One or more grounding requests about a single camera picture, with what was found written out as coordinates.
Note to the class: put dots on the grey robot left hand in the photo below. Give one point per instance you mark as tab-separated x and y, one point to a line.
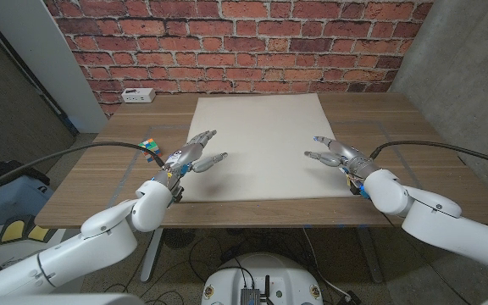
184	159

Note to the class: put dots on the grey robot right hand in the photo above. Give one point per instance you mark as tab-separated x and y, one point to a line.
350	159

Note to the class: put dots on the cream memory foam sheet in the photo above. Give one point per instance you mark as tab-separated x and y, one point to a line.
265	127

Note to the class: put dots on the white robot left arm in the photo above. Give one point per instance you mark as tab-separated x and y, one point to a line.
100	241

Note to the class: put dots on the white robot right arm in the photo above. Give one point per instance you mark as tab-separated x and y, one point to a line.
439	220

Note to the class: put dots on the multicoloured Rubik's cube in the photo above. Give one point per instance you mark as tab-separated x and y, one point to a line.
151	146

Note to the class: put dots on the white power strip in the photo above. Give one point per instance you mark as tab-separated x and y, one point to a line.
138	95

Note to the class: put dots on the black round fan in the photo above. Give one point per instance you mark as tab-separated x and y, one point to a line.
178	238

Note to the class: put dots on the white metal table leg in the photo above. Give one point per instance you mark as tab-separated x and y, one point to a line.
151	254
370	254

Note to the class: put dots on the red brick print backdrop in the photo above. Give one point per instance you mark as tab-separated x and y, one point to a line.
244	42

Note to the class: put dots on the white robot torso base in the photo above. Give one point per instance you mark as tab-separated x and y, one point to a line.
265	271

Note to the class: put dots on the small grey electronics box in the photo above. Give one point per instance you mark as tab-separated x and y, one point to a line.
250	296

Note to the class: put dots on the black stub antenna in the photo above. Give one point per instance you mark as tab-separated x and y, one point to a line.
267	288

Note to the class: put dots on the blue storage bin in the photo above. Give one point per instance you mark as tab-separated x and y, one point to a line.
11	207

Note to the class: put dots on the black cloth bag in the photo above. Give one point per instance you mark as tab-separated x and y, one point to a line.
2	170

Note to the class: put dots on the yellow and black pad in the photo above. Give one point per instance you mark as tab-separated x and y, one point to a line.
15	231

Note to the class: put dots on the white wall panel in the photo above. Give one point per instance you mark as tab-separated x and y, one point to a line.
36	42

